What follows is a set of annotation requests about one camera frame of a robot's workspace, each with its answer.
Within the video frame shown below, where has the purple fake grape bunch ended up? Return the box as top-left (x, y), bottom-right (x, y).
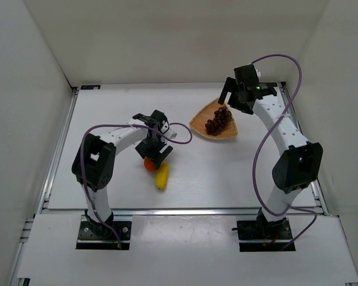
top-left (205, 107), bottom-right (232, 136)

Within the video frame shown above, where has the fake orange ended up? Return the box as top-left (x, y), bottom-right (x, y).
top-left (144, 157), bottom-right (157, 172)

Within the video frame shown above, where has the yellow fake fruit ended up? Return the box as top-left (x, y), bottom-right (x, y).
top-left (155, 163), bottom-right (169, 190)

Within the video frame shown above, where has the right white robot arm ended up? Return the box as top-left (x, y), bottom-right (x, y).
top-left (218, 64), bottom-right (323, 237)

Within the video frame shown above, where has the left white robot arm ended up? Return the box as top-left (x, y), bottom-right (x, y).
top-left (72, 110), bottom-right (175, 241)

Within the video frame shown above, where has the woven triangular fruit bowl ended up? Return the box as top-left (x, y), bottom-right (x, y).
top-left (189, 99), bottom-right (238, 140)

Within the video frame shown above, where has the right blue corner label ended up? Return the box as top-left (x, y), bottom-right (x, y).
top-left (258, 82), bottom-right (277, 89)

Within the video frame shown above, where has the blue corner label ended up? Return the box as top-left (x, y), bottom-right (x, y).
top-left (258, 82), bottom-right (277, 89)
top-left (80, 85), bottom-right (101, 90)

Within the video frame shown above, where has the left blue corner label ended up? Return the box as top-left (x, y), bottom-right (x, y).
top-left (80, 85), bottom-right (101, 90)

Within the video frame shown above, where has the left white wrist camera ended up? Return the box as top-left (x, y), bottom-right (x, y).
top-left (161, 123), bottom-right (177, 139)

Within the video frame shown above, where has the right aluminium frame rail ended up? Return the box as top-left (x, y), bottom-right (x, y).
top-left (279, 82), bottom-right (358, 285)

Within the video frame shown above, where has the aluminium frame rail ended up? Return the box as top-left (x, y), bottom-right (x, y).
top-left (279, 82), bottom-right (358, 285)
top-left (77, 207), bottom-right (329, 217)
top-left (8, 87), bottom-right (80, 285)

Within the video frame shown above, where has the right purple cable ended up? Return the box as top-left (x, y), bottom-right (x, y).
top-left (252, 54), bottom-right (319, 253)

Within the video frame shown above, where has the purple cable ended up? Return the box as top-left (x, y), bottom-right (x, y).
top-left (79, 122), bottom-right (193, 250)
top-left (252, 54), bottom-right (319, 253)

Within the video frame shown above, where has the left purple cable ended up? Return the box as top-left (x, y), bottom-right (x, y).
top-left (79, 122), bottom-right (193, 250)

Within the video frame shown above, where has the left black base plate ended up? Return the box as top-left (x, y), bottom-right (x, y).
top-left (76, 216), bottom-right (132, 251)

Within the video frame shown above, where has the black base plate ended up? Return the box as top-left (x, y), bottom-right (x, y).
top-left (76, 216), bottom-right (132, 251)
top-left (231, 219), bottom-right (295, 253)

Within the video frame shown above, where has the left aluminium frame rail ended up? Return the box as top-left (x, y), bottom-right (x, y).
top-left (8, 87), bottom-right (80, 285)

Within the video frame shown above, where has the front aluminium frame rail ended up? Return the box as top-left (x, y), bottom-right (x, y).
top-left (77, 207), bottom-right (329, 217)

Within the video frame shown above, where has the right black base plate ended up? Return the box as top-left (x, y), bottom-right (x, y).
top-left (231, 219), bottom-right (295, 253)

